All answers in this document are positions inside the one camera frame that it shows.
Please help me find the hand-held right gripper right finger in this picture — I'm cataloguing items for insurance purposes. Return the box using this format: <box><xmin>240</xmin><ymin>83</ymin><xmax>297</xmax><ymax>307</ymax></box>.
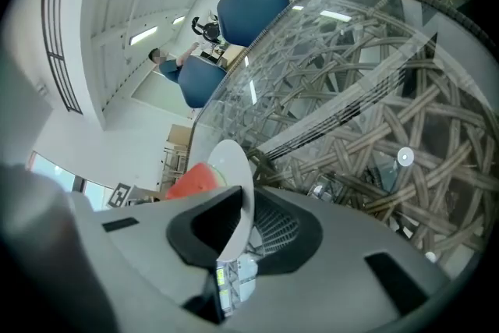
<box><xmin>232</xmin><ymin>186</ymin><xmax>450</xmax><ymax>333</ymax></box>

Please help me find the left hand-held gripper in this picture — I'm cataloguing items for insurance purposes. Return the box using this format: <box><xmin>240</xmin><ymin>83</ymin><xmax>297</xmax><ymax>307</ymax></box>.
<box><xmin>104</xmin><ymin>182</ymin><xmax>161</xmax><ymax>209</ymax></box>

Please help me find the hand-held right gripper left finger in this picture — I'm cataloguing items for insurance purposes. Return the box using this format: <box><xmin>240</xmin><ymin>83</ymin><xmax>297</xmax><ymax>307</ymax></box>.
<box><xmin>69</xmin><ymin>185</ymin><xmax>244</xmax><ymax>333</ymax></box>

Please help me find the red watermelon slice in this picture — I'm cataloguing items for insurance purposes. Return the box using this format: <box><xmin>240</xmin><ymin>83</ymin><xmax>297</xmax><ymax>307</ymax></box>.
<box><xmin>165</xmin><ymin>162</ymin><xmax>228</xmax><ymax>200</ymax></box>

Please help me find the white round plate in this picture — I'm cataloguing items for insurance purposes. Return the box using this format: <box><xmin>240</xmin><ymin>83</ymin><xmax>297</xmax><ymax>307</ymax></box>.
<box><xmin>206</xmin><ymin>139</ymin><xmax>257</xmax><ymax>263</ymax></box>

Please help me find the small white disc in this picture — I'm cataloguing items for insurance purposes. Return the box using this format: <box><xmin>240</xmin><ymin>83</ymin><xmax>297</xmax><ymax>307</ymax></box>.
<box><xmin>397</xmin><ymin>147</ymin><xmax>414</xmax><ymax>167</ymax></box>

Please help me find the small blue chair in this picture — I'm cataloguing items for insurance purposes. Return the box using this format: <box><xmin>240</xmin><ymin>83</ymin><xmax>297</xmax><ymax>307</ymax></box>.
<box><xmin>177</xmin><ymin>55</ymin><xmax>228</xmax><ymax>109</ymax></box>

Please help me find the black window grille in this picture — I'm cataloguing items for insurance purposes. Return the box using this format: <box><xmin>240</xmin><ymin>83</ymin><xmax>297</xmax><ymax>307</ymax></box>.
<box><xmin>41</xmin><ymin>0</ymin><xmax>83</xmax><ymax>115</ymax></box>

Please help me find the glass-topped wicker table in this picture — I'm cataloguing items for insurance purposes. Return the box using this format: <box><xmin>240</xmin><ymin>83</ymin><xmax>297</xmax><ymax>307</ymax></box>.
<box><xmin>186</xmin><ymin>0</ymin><xmax>499</xmax><ymax>285</ymax></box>

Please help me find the long ceiling light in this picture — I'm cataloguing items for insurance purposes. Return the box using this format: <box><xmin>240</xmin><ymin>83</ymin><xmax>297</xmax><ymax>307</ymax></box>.
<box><xmin>129</xmin><ymin>26</ymin><xmax>159</xmax><ymax>46</ymax></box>

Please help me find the black steering wheel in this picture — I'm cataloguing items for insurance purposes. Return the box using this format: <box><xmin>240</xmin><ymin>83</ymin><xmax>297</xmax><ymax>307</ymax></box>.
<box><xmin>190</xmin><ymin>16</ymin><xmax>222</xmax><ymax>44</ymax></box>

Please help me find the large blue chair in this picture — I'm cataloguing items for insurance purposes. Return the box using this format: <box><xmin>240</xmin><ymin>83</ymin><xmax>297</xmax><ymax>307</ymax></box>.
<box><xmin>216</xmin><ymin>0</ymin><xmax>292</xmax><ymax>48</ymax></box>

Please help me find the wooden chair frame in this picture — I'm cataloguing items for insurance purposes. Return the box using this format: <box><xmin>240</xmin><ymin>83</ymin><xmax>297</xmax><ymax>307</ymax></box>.
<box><xmin>160</xmin><ymin>123</ymin><xmax>193</xmax><ymax>192</ymax></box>

